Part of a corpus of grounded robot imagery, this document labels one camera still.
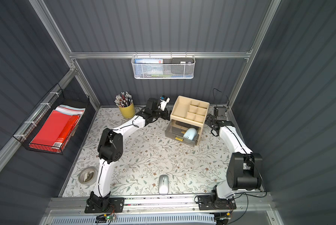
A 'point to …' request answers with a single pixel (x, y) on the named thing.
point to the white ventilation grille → (137, 219)
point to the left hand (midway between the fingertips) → (173, 111)
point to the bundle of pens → (124, 101)
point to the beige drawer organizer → (190, 110)
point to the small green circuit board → (104, 218)
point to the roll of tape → (87, 175)
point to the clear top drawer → (182, 132)
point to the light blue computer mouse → (190, 133)
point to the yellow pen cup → (128, 112)
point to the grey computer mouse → (163, 184)
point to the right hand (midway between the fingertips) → (210, 120)
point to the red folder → (56, 131)
